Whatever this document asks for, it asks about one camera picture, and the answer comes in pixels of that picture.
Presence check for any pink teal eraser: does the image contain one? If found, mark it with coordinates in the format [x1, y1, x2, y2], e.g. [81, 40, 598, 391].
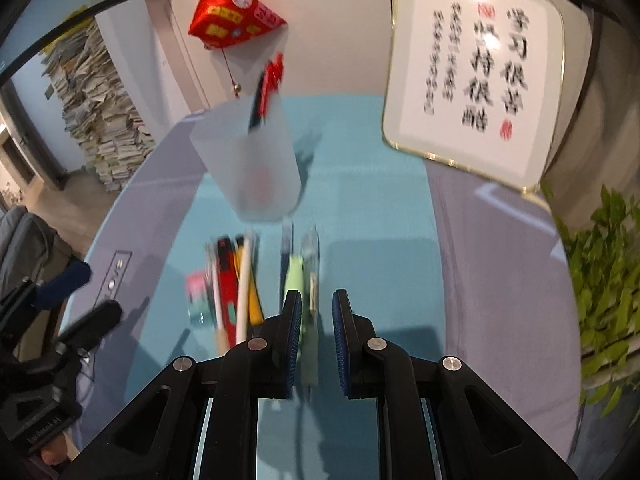
[184, 271, 214, 327]

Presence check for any yellow black pen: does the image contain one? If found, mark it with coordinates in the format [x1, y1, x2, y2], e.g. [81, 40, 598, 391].
[234, 235, 265, 327]

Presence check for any green highlighter pen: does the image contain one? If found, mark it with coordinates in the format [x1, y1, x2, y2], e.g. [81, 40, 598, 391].
[282, 224, 321, 401]

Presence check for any red pen with clear grip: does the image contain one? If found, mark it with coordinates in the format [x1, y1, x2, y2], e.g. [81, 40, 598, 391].
[257, 52, 284, 119]

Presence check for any red black pen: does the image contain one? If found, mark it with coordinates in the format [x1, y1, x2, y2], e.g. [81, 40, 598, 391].
[216, 237, 239, 347]

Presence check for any dark blue clear pen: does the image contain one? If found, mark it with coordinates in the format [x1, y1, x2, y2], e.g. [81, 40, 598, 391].
[280, 219, 294, 306]

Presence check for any person left hand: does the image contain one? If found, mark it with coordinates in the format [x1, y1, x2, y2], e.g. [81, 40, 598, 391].
[40, 432, 68, 466]

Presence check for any blue grey tablecloth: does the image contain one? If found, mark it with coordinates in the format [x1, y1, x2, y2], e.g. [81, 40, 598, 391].
[65, 96, 580, 479]

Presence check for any stack of papers on floor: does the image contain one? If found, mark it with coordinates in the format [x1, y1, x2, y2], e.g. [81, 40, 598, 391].
[41, 18, 155, 192]

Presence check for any green potted plant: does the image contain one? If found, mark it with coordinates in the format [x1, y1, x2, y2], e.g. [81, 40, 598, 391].
[552, 185, 639, 417]

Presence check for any frosted plastic pen cup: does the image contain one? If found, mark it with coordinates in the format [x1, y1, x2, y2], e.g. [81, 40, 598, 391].
[190, 96, 302, 222]

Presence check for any red pyramid hanging ornament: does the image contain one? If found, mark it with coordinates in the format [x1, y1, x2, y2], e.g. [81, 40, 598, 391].
[188, 0, 288, 49]

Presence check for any framed calligraphy sign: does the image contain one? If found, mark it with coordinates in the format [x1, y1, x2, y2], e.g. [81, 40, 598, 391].
[382, 0, 565, 192]

